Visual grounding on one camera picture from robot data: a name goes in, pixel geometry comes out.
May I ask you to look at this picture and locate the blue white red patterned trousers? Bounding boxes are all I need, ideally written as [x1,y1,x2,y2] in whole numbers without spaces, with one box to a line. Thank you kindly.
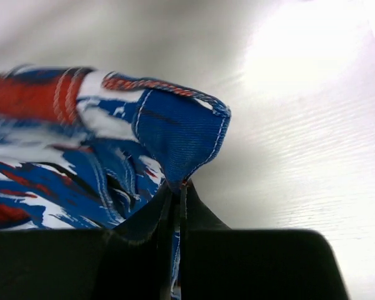
[0,66,231,299]

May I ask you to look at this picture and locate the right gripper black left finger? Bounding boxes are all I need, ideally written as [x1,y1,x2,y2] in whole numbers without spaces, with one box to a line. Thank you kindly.
[0,184,173,299]

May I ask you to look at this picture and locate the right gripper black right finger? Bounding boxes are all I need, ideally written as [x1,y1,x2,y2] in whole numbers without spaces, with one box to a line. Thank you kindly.
[180,183,348,299]

